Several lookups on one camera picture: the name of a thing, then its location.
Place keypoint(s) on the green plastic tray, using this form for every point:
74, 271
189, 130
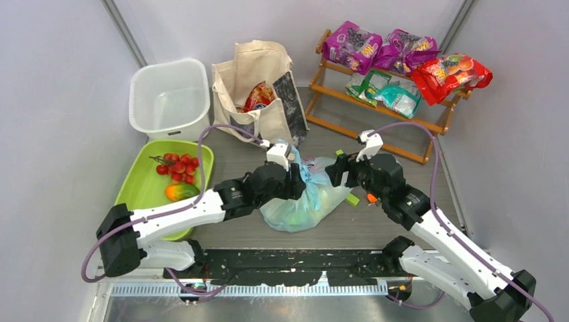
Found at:
144, 188

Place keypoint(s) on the white plastic basket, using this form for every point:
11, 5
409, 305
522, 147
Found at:
170, 100

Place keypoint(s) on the wooden rack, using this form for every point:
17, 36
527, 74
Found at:
327, 104

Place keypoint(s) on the green orange mango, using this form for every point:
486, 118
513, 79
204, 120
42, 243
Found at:
182, 191

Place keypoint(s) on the orange toy piece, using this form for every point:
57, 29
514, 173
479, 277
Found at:
372, 200

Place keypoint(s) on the red lychee bunch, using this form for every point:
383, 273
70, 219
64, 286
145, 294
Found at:
181, 168

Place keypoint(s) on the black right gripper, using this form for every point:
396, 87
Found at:
345, 163

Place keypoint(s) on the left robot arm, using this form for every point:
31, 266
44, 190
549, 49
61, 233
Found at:
130, 239

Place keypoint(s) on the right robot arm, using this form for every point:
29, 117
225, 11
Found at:
489, 290

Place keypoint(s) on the purple snack bag right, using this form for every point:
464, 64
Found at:
402, 52

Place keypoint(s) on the purple snack bag left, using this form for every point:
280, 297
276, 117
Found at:
353, 47

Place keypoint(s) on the red fruit candy bag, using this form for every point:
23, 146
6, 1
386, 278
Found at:
439, 77

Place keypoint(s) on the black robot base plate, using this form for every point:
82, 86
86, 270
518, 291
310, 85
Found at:
290, 267

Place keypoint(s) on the teal snack bag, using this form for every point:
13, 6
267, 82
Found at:
402, 97

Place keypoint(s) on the green toy block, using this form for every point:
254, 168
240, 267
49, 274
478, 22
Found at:
352, 200

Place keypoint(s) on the canvas tote bag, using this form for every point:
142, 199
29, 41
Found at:
253, 63

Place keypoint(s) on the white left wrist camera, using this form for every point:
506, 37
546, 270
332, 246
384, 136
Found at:
277, 153

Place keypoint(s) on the blue plastic grocery bag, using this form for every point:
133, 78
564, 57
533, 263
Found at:
317, 201

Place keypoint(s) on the purple snack bag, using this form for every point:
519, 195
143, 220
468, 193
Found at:
353, 47
402, 52

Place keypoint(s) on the green white snack bag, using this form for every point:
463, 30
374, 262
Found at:
367, 88

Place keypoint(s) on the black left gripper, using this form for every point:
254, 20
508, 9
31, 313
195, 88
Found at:
294, 185

